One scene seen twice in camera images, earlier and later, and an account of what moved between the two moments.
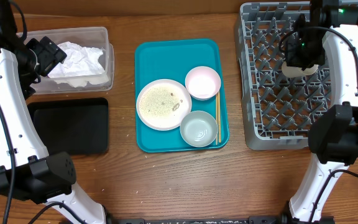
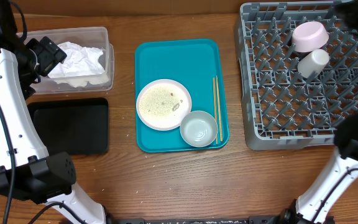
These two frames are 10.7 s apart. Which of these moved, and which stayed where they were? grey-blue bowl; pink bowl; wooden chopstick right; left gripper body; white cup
Moved: white cup; pink bowl
Stayed: wooden chopstick right; left gripper body; grey-blue bowl
